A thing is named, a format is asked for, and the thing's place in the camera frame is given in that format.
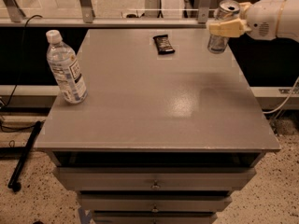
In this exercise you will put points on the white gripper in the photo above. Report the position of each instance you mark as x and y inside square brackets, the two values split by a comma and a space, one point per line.
[263, 19]

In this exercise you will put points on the silver blue redbull can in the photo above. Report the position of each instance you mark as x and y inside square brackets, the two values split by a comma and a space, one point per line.
[223, 27]

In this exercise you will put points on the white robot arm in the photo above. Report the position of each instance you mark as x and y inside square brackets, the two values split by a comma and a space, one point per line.
[288, 21]

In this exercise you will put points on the dark rxbar chocolate wrapper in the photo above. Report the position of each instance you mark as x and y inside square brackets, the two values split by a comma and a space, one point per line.
[163, 45]

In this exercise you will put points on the grey drawer cabinet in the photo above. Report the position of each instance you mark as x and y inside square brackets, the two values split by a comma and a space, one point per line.
[189, 109]

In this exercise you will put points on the clear plastic water bottle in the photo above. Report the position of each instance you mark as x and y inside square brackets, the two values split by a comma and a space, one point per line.
[63, 63]

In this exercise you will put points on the top grey drawer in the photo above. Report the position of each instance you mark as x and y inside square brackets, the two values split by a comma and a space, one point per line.
[154, 179]

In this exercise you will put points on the grey drawer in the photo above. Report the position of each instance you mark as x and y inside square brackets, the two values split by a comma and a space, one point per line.
[154, 179]
[154, 202]
[147, 218]

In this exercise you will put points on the middle grey drawer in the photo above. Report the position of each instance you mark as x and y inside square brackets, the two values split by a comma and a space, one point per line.
[154, 202]

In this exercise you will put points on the bottom grey drawer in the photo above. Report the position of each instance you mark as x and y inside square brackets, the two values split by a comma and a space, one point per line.
[147, 218]

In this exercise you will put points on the black rod on floor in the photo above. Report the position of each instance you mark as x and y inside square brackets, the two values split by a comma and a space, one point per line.
[13, 183]

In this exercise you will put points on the metal railing frame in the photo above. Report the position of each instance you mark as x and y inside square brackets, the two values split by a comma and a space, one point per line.
[107, 13]

